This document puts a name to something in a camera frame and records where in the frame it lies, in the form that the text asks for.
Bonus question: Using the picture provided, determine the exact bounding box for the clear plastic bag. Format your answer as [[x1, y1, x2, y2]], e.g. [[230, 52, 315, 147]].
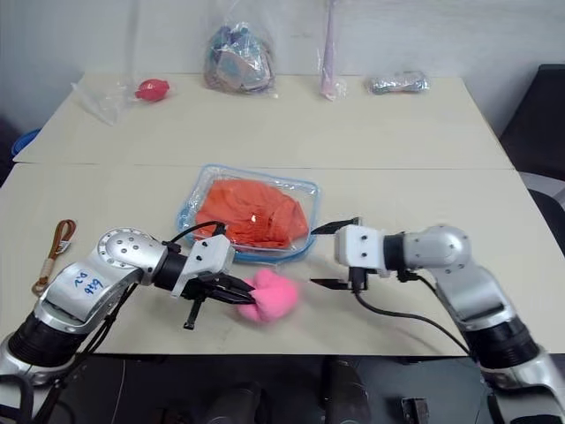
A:
[[69, 73, 178, 128]]

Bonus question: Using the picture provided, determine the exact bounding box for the red round object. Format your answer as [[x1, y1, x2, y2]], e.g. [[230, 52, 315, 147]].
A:
[[134, 78, 171, 103]]

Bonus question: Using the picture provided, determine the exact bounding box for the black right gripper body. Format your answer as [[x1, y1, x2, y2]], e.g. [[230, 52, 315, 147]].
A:
[[347, 264, 370, 293]]

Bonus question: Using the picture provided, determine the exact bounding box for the black chair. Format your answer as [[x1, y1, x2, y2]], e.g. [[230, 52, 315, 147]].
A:
[[497, 63, 565, 174]]

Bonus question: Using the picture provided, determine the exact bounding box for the blue plastic basin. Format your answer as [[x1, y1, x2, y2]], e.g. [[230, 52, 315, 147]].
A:
[[11, 127, 43, 156]]

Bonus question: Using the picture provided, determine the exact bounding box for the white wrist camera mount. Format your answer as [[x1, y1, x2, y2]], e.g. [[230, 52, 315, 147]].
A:
[[334, 223, 392, 280], [170, 234, 237, 299]]

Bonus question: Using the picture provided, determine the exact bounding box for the dark rounded shape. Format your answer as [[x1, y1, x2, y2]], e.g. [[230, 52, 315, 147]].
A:
[[205, 382, 262, 424], [325, 359, 371, 424]]

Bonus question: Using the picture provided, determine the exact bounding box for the silver grey wrapped bundle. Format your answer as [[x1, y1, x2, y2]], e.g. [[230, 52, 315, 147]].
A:
[[364, 70, 433, 96]]

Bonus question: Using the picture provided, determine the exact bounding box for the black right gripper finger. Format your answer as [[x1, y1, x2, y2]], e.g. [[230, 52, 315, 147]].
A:
[[309, 276, 355, 292], [310, 216, 365, 237]]

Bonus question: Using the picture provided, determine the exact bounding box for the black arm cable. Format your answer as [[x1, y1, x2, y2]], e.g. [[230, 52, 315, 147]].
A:
[[159, 220, 229, 246], [351, 269, 480, 360]]

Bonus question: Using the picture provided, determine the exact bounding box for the orange cloth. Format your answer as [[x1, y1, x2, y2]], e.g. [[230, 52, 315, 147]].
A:
[[193, 177, 311, 251]]

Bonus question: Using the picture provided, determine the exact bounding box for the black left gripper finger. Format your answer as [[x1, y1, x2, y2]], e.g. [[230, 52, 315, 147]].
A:
[[209, 285, 259, 307], [215, 273, 257, 294]]

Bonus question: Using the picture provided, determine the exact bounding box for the pink item in clear sleeve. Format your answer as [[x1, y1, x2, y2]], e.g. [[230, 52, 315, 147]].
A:
[[315, 0, 349, 102]]

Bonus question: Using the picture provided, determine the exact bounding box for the brown leather lanyard strap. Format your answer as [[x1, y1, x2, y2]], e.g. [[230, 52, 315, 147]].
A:
[[31, 218, 78, 297]]

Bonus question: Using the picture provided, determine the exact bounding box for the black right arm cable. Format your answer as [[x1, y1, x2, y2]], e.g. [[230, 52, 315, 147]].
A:
[[351, 269, 480, 360]]

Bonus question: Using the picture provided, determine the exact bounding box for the plastic bag of coloured items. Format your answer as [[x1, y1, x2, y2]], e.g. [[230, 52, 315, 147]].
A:
[[202, 16, 280, 96]]

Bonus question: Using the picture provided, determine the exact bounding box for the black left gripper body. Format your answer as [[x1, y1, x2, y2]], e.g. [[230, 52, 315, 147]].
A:
[[179, 270, 227, 304]]

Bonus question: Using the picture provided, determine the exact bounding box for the pink fluffy cloth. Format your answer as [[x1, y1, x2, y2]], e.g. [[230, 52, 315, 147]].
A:
[[235, 269, 305, 323]]

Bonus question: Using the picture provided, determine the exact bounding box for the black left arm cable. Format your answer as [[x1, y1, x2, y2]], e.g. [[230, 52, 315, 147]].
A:
[[159, 220, 229, 246]]

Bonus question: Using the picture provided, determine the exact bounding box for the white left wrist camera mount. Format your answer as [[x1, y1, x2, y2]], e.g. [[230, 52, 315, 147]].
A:
[[170, 234, 237, 299]]

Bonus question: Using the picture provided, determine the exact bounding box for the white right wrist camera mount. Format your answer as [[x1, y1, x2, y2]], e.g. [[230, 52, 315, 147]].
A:
[[334, 223, 392, 280]]

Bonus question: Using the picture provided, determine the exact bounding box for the clear blue-edged plastic pouch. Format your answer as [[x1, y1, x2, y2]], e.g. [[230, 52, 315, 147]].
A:
[[176, 163, 323, 265]]

